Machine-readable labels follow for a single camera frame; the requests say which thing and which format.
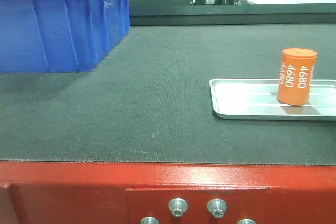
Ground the silver bolt lower left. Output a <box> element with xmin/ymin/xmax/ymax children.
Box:
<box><xmin>140</xmin><ymin>216</ymin><xmax>159</xmax><ymax>224</ymax></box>

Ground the red conveyor frame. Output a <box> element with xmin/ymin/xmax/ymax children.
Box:
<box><xmin>1</xmin><ymin>161</ymin><xmax>335</xmax><ymax>223</ymax></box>

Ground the orange capacitor cylinder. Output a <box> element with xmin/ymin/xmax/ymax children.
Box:
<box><xmin>277</xmin><ymin>48</ymin><xmax>317</xmax><ymax>106</ymax></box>

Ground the black conveyor back rail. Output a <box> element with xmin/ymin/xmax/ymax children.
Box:
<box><xmin>129</xmin><ymin>0</ymin><xmax>335</xmax><ymax>26</ymax></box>

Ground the silver bolt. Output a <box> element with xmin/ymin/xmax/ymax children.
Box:
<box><xmin>168</xmin><ymin>198</ymin><xmax>188</xmax><ymax>218</ymax></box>
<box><xmin>140</xmin><ymin>216</ymin><xmax>159</xmax><ymax>224</ymax></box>
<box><xmin>207</xmin><ymin>199</ymin><xmax>227</xmax><ymax>218</ymax></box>
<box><xmin>237</xmin><ymin>218</ymin><xmax>256</xmax><ymax>224</ymax></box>

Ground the dark conveyor belt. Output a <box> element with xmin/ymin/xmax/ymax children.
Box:
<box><xmin>1</xmin><ymin>24</ymin><xmax>335</xmax><ymax>165</ymax></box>

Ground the silver metal tray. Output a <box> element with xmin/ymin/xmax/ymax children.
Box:
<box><xmin>209</xmin><ymin>79</ymin><xmax>335</xmax><ymax>121</ymax></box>

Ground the silver bolt lower right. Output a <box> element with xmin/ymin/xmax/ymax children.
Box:
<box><xmin>237</xmin><ymin>218</ymin><xmax>256</xmax><ymax>224</ymax></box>

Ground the blue plastic crate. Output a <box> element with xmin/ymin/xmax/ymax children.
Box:
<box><xmin>1</xmin><ymin>0</ymin><xmax>130</xmax><ymax>73</ymax></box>

